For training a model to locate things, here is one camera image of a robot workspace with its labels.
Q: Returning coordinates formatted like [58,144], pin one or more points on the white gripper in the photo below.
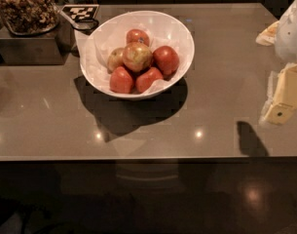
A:
[290,36]

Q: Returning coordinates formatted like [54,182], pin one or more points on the red apple right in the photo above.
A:
[166,59]

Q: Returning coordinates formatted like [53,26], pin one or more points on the red apple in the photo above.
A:
[145,80]
[121,81]
[138,35]
[166,59]

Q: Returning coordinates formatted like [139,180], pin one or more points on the red apple front middle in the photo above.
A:
[145,80]

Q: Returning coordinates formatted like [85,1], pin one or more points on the large yellow-red top apple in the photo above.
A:
[137,56]

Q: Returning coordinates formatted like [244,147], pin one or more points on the red apple back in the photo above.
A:
[138,35]

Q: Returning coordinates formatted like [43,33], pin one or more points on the white bowl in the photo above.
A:
[146,16]

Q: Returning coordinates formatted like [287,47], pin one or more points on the red apple front left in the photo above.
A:
[121,81]

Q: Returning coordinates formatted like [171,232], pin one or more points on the pale green apple left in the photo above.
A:
[115,59]

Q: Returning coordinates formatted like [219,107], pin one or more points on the black white marker tag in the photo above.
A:
[79,12]

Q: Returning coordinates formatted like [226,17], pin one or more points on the glass jar of granola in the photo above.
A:
[29,17]

